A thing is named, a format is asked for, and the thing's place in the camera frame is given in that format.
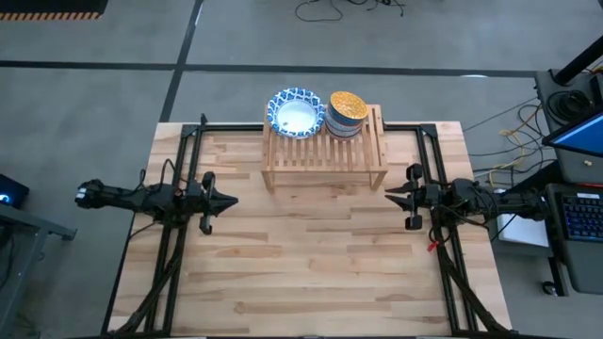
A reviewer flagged black metal table frame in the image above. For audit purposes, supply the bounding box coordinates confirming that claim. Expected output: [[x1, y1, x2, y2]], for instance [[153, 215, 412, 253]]
[[101, 112, 510, 339]]

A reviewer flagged yellow patterned ceramic bowl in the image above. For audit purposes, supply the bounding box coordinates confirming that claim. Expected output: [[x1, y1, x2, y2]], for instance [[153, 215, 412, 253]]
[[329, 90, 369, 121]]

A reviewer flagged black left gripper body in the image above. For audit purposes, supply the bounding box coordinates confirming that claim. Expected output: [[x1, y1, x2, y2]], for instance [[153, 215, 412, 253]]
[[186, 171, 217, 235]]

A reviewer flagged laptop with blue screen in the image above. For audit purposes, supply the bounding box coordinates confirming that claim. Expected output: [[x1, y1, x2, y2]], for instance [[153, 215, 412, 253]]
[[541, 110, 603, 159]]

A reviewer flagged grey metal side table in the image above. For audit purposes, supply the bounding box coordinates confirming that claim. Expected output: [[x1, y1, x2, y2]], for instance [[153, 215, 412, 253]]
[[0, 202, 79, 339]]

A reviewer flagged black mat with hazard stripes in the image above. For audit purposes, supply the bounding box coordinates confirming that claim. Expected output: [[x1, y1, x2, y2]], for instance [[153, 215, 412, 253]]
[[0, 0, 109, 21]]

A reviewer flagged blue patterned paper bowl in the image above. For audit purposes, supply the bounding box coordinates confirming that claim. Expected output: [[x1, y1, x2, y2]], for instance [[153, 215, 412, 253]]
[[266, 87, 327, 140]]

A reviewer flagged grey equipment cart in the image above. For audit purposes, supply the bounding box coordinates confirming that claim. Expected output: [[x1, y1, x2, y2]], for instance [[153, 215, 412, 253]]
[[534, 69, 603, 296]]

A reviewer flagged black backlit keyboard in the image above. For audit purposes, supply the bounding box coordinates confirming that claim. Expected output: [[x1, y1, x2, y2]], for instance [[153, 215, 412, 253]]
[[559, 191, 603, 244]]

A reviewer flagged coiled black cable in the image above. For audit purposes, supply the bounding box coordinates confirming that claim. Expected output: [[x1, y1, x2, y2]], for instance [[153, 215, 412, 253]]
[[548, 89, 595, 124]]

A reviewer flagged black pole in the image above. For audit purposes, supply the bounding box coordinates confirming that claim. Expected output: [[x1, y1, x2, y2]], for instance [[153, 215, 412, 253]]
[[553, 35, 603, 86]]

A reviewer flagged yellow cable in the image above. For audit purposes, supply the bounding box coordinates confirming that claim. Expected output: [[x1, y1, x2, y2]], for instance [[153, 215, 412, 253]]
[[489, 126, 527, 187]]

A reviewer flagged red patterned ceramic bowl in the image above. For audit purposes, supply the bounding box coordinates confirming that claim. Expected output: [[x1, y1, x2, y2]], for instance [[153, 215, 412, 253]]
[[327, 121, 365, 136]]

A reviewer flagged wooden slatted shelf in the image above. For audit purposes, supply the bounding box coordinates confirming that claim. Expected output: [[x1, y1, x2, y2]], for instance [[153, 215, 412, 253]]
[[260, 103, 390, 193]]

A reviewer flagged thin black floor cable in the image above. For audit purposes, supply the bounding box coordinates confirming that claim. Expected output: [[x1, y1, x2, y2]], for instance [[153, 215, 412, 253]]
[[464, 96, 541, 133]]

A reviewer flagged white paper sheet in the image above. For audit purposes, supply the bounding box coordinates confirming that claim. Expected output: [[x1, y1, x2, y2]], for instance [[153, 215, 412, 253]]
[[497, 214, 550, 249]]

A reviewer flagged black device with blue light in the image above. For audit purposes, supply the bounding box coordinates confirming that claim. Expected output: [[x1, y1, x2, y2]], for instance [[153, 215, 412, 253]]
[[0, 172, 30, 211]]

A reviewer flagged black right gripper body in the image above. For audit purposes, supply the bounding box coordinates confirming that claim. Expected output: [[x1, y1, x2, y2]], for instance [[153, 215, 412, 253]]
[[404, 163, 444, 231]]

